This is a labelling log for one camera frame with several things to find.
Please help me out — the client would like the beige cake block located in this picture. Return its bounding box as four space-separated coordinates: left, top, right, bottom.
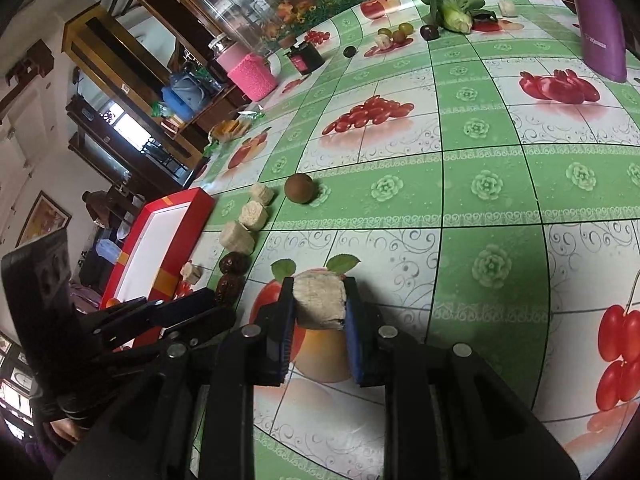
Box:
293 270 346 330
239 200 269 232
219 221 255 255
250 182 276 206

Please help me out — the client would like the dark jujube date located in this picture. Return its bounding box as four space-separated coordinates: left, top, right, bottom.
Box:
218 252 252 275

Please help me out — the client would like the small beige cake piece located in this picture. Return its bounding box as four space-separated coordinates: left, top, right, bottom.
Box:
180 261 203 285

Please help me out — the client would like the brown longan fruit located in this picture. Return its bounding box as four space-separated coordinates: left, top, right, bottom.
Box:
284 174 317 204

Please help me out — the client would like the red white tray box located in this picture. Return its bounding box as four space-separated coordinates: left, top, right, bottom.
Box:
98 186 216 350

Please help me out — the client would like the person in dark jacket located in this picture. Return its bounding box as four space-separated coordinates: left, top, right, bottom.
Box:
81 191 118 229

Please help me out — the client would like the snack packets pile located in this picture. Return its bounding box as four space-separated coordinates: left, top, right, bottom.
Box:
208 110 264 145

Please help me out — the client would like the wooden cabinet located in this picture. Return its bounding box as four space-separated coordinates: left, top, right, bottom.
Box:
62 3 248 193

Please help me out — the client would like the blue thermos jug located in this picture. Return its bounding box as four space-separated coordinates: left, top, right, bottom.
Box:
162 86 194 122

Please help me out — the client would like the pink knit-sleeved bottle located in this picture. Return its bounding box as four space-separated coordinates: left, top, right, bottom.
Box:
208 32 278 102

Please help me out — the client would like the black jar with cork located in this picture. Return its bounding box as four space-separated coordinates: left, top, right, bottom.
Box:
285 41 324 76

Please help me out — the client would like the small dark olive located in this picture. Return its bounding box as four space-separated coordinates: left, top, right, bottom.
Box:
343 46 357 58

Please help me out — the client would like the dark plum fruit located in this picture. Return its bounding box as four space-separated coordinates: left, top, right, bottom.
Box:
420 25 440 41

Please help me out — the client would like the green bok choy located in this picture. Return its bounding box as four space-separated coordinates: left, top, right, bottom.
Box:
421 0 486 35

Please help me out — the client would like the white cake piece far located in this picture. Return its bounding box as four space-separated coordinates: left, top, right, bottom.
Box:
498 0 518 18

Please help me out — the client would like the purple thermos bottle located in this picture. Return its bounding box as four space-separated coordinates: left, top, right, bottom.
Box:
574 0 627 82

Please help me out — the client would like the framed wall painting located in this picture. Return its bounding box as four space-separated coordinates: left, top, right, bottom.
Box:
15 191 72 247

